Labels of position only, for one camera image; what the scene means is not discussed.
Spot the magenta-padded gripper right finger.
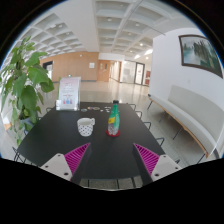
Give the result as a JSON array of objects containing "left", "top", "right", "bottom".
[{"left": 131, "top": 143, "right": 183, "bottom": 186}]

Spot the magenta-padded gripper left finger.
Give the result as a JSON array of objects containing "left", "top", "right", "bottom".
[{"left": 39, "top": 142, "right": 93, "bottom": 186}]

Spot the green plastic drink bottle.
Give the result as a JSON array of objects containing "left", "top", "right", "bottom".
[{"left": 106, "top": 99, "right": 121, "bottom": 137}]

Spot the white polka-dot mug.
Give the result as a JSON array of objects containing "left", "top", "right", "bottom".
[{"left": 76, "top": 117, "right": 96, "bottom": 137}]

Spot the green leafy potted plant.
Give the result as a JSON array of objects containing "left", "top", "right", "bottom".
[{"left": 0, "top": 35, "right": 56, "bottom": 146}]

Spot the dark-framed glass door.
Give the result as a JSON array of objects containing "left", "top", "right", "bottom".
[{"left": 134, "top": 62, "right": 146, "bottom": 86}]

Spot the dark-framed landscape painting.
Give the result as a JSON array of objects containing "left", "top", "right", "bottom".
[{"left": 178, "top": 34, "right": 224, "bottom": 79}]

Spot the recessed ceiling lights group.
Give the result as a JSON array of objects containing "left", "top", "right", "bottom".
[{"left": 46, "top": 18, "right": 154, "bottom": 61}]

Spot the black wire chairs group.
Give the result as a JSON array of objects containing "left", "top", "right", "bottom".
[
  {"left": 128, "top": 103, "right": 183, "bottom": 166},
  {"left": 11, "top": 146, "right": 34, "bottom": 166}
]

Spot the long white wall bench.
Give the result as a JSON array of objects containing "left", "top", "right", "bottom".
[{"left": 147, "top": 84, "right": 224, "bottom": 160}]

